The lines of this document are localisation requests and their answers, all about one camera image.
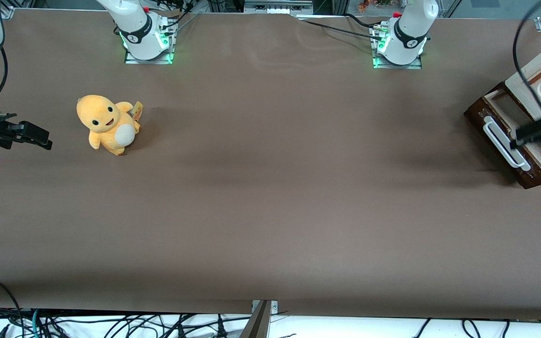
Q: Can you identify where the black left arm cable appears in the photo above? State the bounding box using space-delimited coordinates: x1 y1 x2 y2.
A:
512 0 541 123

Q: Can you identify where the dark wooden drawer cabinet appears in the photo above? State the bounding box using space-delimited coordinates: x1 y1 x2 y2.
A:
464 81 541 189

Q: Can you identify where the black cable bundle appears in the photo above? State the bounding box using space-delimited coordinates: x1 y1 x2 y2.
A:
155 0 201 30

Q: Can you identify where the long black table cable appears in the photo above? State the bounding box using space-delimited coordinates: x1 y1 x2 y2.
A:
296 18 384 42

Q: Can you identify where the dark angled post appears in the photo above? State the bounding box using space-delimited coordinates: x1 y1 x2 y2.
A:
239 300 272 338

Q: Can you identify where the aluminium frame rail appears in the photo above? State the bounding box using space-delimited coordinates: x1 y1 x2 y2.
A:
244 0 314 15

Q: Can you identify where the small metal bracket plate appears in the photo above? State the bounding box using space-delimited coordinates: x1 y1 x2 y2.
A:
251 300 279 314

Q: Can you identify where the short black table cable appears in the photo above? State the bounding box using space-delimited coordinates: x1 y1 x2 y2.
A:
343 13 380 30

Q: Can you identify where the yellow plush toy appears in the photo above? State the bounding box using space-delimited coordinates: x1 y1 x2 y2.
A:
76 94 144 156

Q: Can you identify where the white drawer handle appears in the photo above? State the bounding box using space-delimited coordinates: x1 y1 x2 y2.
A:
482 115 533 171

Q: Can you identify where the table cover sheet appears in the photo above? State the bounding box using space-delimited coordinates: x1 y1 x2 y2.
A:
0 8 541 321

